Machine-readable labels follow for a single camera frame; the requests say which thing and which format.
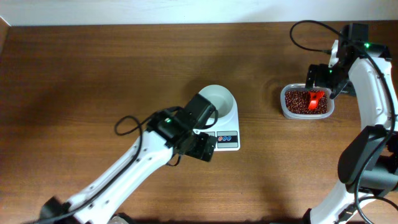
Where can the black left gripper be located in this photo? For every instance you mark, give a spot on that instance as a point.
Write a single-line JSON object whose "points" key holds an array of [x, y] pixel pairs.
{"points": [[202, 149]]}

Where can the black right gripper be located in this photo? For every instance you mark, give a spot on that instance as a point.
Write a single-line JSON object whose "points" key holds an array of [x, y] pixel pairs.
{"points": [[319, 78]]}

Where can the red plastic scoop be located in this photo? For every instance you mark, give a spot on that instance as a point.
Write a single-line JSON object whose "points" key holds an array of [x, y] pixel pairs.
{"points": [[314, 99]]}

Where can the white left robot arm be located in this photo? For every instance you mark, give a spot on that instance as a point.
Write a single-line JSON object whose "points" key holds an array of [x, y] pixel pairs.
{"points": [[153, 149]]}

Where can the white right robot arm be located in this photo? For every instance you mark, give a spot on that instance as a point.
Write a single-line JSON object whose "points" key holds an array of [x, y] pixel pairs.
{"points": [[367, 168]]}

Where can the white digital kitchen scale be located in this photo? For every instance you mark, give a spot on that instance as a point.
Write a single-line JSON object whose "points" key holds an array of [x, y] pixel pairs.
{"points": [[226, 131]]}

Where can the white metal bowl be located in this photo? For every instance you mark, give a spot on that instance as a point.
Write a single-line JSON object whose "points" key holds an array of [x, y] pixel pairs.
{"points": [[221, 98]]}

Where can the red adzuki beans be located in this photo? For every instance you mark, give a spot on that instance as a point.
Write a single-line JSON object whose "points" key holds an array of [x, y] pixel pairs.
{"points": [[297, 102]]}

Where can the clear plastic container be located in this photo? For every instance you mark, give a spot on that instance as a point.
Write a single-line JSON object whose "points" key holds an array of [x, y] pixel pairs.
{"points": [[301, 86]]}

